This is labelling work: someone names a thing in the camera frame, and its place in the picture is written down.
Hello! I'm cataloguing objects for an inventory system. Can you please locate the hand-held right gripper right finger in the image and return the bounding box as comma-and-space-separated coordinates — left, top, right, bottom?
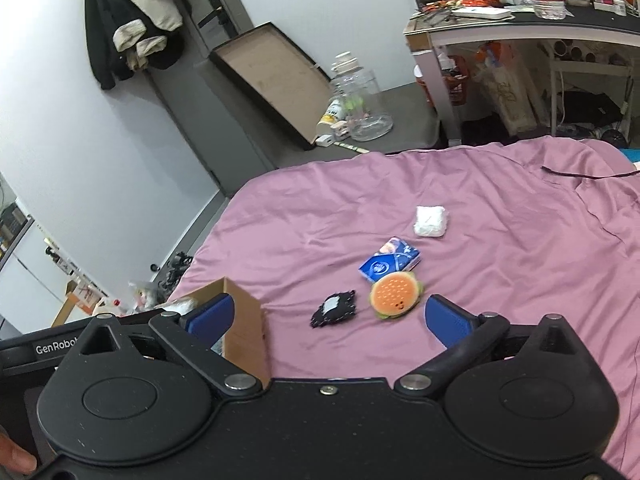
394, 294, 593, 402

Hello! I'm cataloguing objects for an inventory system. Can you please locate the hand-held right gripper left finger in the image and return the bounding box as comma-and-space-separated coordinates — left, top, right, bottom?
79, 294, 263, 402

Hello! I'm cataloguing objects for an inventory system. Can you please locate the brown cardboard box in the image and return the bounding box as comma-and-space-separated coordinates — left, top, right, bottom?
165, 276, 273, 389

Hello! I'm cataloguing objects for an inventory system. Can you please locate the burger shaped plush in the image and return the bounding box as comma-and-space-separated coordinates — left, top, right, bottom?
369, 270, 426, 321

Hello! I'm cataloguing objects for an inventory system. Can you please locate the blue tissue pack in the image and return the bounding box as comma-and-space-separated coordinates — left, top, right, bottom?
357, 236, 422, 284

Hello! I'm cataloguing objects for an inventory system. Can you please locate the white tissue pack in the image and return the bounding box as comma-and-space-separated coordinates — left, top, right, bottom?
413, 204, 450, 239

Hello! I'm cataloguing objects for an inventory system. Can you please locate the small black fabric pouch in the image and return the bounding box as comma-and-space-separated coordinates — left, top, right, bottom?
310, 289, 359, 330

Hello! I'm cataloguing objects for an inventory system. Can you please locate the person's left hand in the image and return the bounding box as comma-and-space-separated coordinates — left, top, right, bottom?
0, 429, 39, 477

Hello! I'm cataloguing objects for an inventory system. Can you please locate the orange cardboard carton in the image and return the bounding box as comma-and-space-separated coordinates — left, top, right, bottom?
52, 280, 104, 329

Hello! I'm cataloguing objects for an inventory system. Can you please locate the pink bed sheet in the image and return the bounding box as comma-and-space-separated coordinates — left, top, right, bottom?
165, 137, 640, 480

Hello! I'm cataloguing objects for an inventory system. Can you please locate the white kitchen cabinet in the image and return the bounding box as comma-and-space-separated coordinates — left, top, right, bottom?
0, 175, 109, 332

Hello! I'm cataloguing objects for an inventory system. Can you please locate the grey door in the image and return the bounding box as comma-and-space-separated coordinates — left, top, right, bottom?
145, 0, 282, 197

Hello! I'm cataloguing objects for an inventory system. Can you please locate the large clear water jug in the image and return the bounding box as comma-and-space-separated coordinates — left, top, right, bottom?
330, 51, 395, 142

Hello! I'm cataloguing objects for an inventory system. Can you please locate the yellow label bottle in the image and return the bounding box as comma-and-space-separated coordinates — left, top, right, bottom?
316, 97, 346, 136

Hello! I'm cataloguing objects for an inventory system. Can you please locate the beige tote bag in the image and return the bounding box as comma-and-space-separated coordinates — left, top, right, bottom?
480, 42, 549, 137

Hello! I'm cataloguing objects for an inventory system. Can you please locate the red basket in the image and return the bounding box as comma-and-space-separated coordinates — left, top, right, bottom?
440, 55, 471, 107

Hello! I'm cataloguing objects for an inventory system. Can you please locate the black framed brown board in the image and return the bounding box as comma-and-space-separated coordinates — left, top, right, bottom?
207, 21, 335, 151

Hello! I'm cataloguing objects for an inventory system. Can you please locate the white chair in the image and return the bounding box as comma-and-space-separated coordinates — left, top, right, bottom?
542, 42, 637, 137

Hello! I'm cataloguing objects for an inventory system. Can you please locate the white desk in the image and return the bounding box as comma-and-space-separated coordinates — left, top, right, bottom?
403, 5, 640, 147

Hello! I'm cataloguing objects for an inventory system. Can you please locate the black hanging jacket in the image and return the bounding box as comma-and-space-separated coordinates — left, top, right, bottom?
84, 0, 199, 91

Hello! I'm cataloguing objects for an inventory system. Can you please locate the white power strip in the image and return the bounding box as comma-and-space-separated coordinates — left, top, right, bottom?
452, 6, 514, 22

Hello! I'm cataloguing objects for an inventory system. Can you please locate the beige hanging garment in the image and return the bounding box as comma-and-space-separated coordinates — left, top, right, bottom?
102, 0, 184, 72

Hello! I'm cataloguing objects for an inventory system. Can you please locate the black door handle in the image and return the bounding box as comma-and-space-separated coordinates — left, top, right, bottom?
197, 0, 226, 29

